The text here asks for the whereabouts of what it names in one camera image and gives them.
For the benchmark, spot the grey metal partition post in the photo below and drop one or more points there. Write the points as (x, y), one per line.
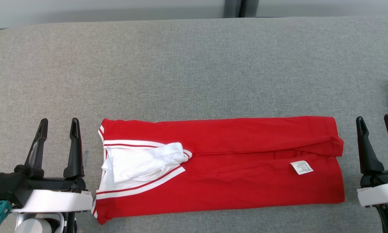
(233, 8)

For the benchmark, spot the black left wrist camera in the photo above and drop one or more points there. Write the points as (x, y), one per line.
(3, 189)

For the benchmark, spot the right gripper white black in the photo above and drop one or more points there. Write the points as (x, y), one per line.
(382, 192)

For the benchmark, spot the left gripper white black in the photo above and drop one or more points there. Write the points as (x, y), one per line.
(54, 200)

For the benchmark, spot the red shirt white collar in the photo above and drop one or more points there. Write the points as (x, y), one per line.
(245, 181)

